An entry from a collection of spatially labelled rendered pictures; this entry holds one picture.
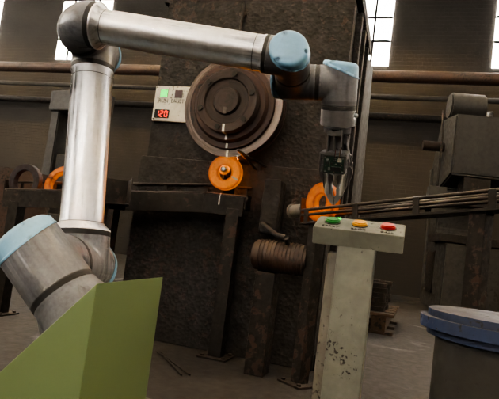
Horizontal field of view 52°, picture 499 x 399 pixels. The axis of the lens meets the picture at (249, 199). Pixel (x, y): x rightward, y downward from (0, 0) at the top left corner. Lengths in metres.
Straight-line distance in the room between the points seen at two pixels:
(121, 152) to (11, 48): 3.50
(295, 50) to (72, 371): 0.80
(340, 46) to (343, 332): 1.48
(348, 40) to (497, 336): 1.76
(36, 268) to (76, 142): 0.39
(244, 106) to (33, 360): 1.52
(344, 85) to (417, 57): 7.54
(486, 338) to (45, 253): 0.88
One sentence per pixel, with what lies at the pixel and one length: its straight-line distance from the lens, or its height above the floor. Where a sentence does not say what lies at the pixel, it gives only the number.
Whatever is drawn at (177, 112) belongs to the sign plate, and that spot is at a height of 1.10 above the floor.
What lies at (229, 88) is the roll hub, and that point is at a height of 1.17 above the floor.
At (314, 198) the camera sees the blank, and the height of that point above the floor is 0.72.
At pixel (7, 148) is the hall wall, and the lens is 11.34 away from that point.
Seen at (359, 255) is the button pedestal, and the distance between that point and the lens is 1.40.
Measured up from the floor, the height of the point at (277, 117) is 1.07.
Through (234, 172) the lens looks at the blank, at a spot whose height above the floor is 0.81.
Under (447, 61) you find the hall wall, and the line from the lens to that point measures 8.83.
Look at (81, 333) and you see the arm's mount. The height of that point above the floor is 0.32.
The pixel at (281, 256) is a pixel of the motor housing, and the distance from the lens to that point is 2.02.
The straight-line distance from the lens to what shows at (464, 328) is 1.03.
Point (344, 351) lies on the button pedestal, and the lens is 1.43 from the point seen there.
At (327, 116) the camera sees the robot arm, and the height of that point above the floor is 0.86.
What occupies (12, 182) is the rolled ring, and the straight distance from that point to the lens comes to 2.91.
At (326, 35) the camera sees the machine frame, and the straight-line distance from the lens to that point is 2.53.
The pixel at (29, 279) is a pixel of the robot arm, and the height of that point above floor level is 0.38.
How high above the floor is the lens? 0.52
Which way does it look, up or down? 5 degrees up
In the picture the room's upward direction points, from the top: 7 degrees clockwise
